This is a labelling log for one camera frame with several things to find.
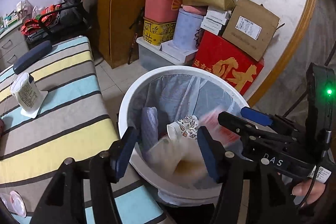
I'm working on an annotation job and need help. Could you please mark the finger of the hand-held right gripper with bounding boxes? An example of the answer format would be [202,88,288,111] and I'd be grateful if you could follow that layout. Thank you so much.
[240,106,307,136]
[218,111,266,141]

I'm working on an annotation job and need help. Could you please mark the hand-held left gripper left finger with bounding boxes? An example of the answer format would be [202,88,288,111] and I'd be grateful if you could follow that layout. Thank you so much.
[29,126,139,224]

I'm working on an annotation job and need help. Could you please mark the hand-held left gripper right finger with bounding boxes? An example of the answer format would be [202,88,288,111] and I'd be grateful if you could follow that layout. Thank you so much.
[197,126,302,224]

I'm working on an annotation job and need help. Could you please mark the white patterned paper cup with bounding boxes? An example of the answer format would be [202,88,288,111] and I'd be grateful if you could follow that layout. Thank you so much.
[167,115,200,141]

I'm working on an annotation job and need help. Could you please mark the white rimmed waste bin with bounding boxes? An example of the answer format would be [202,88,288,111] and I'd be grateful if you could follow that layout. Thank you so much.
[118,65,250,206]

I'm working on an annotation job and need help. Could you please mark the white drink carton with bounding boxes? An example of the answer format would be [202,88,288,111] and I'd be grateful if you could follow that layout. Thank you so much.
[10,72,48,119]

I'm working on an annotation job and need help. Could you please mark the clear plastic cup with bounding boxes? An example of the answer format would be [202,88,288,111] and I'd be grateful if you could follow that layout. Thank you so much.
[0,190,27,218]

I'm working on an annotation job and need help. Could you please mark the person's right hand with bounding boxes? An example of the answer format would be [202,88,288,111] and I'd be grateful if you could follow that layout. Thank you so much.
[292,177,328,197]

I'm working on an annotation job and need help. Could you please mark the red gift box gold print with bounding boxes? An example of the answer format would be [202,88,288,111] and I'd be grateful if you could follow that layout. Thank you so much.
[192,30,265,96]

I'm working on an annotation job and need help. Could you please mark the white plastic bin liner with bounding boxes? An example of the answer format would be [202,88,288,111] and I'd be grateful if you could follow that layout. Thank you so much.
[139,74,244,205]

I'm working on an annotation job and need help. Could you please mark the open cardboard box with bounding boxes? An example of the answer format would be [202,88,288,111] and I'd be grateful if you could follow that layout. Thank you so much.
[222,0,281,62]

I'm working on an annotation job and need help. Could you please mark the white gift box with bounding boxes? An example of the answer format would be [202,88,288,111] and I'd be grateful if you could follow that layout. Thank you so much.
[160,40,198,65]

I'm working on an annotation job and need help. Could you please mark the clear plastic storage box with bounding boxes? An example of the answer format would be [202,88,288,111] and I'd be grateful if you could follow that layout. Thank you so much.
[136,37,189,72]

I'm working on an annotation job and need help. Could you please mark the light blue cylinder box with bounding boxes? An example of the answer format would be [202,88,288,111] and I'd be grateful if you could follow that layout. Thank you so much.
[172,8,205,47]

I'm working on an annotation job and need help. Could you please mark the dark folded umbrella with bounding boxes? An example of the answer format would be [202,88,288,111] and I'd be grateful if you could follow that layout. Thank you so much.
[128,7,145,65]

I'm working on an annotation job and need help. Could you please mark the yellow floral tin box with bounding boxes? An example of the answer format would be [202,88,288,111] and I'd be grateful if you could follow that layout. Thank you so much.
[142,17,177,46]

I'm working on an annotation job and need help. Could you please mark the pink round box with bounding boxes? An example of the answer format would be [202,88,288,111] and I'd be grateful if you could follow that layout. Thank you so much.
[182,4,208,16]

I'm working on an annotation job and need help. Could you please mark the dark blue glasses case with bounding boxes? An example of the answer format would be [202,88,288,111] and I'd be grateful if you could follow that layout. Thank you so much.
[13,40,52,75]

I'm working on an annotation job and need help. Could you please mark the pink plastic storage bin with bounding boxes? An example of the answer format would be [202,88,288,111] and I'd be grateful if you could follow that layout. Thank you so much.
[144,0,184,24]

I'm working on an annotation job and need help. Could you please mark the dark folded cloth pile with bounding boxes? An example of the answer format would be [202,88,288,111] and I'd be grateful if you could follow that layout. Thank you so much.
[26,27,63,44]

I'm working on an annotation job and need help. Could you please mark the wooden wardrobe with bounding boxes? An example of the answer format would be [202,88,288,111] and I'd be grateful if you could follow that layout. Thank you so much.
[80,0,185,69]

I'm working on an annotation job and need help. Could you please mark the grey bedside drawer cabinet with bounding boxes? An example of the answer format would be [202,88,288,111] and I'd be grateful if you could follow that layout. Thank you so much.
[0,22,29,71]

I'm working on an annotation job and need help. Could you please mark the red striped bag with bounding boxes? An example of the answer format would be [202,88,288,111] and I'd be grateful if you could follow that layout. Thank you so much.
[21,4,63,33]

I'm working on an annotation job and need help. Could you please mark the white plastic bag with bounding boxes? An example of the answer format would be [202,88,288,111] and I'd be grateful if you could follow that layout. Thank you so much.
[31,5,45,17]

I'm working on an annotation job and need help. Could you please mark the clutter of small boxes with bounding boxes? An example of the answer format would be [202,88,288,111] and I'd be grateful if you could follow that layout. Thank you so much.
[0,0,33,29]

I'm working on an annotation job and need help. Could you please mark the black cable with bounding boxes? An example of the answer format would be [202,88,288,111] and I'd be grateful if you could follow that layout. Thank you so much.
[299,130,330,209]

